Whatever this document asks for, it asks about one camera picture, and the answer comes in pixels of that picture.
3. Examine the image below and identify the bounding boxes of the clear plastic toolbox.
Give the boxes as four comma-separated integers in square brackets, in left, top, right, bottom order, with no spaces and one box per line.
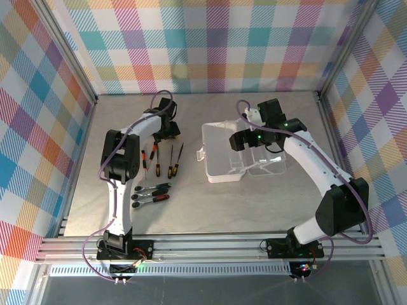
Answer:
[195,119,287,185]

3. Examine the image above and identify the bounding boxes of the aluminium table side rail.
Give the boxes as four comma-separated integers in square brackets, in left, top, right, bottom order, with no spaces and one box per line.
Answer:
[55,97,99,239]
[314,90,369,238]

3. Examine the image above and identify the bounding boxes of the aluminium frame post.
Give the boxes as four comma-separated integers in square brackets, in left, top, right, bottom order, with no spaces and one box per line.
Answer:
[31,0,98,105]
[316,0,378,101]

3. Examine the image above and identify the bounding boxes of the aluminium mounting rail beam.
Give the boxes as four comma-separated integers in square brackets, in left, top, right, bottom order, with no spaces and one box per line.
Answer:
[36,233,387,264]

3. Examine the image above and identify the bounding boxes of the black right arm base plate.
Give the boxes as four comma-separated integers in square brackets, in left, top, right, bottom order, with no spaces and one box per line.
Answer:
[265,236,325,260]

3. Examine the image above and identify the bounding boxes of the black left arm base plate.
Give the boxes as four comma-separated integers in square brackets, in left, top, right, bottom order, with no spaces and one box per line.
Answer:
[96,240,156,260]

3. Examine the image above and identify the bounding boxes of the slotted grey cable duct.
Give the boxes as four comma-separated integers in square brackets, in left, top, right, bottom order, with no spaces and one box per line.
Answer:
[49,262,293,279]

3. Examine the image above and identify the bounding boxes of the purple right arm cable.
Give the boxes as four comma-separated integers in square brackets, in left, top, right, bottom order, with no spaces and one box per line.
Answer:
[237,100,373,282]

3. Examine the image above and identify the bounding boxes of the black left connector bracket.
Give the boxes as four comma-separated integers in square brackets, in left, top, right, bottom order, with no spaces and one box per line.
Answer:
[109,263,141,285]

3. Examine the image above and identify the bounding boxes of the aluminium frame bar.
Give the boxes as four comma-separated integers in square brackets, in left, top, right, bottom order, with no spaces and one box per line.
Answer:
[24,263,52,305]
[368,259,394,305]

